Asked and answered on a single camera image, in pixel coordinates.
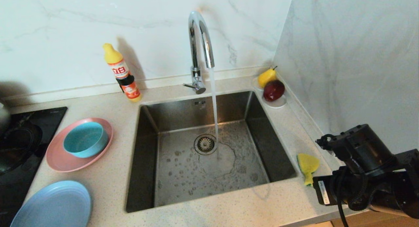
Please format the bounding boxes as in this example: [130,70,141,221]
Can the small white dish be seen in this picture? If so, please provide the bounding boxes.
[251,76,287,109]

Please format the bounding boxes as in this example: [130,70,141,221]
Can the yellow pear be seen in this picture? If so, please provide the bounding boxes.
[258,66,277,88]

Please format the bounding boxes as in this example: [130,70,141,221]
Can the black glass cooktop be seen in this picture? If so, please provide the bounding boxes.
[0,107,68,227]

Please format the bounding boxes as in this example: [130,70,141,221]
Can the stainless steel sink basin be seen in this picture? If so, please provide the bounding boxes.
[125,91,298,213]

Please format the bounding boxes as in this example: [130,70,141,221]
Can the yellow green sponge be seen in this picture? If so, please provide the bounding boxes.
[297,153,320,187]

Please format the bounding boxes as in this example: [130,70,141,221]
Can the metal sink drain strainer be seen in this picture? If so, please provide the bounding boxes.
[194,134,218,155]

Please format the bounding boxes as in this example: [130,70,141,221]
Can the teal bowl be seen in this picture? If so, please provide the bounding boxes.
[63,122,109,158]

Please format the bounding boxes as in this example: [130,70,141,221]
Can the dark red apple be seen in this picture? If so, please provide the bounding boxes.
[263,80,285,102]

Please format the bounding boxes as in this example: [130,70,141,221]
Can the yellow orange dish soap bottle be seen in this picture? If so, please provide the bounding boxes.
[103,43,142,102]

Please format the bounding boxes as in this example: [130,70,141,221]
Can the light blue plate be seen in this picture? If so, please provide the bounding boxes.
[10,180,92,227]

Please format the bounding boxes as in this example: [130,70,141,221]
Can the black frying pan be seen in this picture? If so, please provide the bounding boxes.
[0,122,43,175]

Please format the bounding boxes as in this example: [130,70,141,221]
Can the thin black camera cable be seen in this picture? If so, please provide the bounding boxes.
[334,168,349,227]

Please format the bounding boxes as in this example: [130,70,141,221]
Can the light wooden cabinet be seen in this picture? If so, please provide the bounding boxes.
[331,211,419,227]

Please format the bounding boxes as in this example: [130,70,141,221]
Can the pink plate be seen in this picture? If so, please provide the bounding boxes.
[45,117,114,172]

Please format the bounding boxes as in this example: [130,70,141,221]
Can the chrome gooseneck faucet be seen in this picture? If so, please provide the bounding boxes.
[183,10,215,95]

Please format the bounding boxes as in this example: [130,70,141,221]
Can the silver kettle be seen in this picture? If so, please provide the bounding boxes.
[0,103,10,134]

